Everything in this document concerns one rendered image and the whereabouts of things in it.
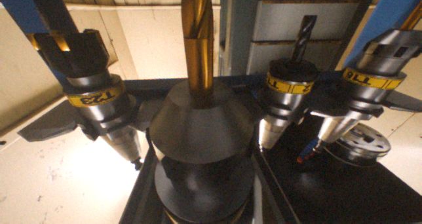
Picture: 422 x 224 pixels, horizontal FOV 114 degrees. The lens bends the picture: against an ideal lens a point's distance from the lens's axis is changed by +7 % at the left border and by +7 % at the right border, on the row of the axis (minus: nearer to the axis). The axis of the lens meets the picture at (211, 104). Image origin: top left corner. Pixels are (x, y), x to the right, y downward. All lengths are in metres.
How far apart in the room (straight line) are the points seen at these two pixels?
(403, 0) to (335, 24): 0.67
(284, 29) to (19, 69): 0.96
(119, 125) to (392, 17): 0.37
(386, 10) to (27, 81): 0.79
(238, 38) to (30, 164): 0.87
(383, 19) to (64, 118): 0.43
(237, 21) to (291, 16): 0.24
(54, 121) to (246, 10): 0.74
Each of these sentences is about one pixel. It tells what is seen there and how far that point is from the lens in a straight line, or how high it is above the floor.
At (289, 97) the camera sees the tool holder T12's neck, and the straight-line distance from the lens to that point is 0.18.
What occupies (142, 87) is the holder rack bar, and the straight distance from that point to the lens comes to 0.22.
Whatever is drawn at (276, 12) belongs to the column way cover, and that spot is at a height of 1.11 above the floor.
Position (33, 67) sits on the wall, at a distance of 0.68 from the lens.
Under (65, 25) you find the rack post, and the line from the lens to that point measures 0.25.
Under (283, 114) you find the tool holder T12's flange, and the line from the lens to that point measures 0.19.
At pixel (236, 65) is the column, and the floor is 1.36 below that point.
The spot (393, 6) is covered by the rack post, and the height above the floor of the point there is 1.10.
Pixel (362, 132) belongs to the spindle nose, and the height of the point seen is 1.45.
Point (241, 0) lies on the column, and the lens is 0.77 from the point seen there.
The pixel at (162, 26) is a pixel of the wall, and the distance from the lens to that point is 1.12.
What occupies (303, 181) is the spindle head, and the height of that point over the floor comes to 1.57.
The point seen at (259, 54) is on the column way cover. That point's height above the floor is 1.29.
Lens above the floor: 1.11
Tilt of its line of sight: 35 degrees up
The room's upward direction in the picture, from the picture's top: 180 degrees clockwise
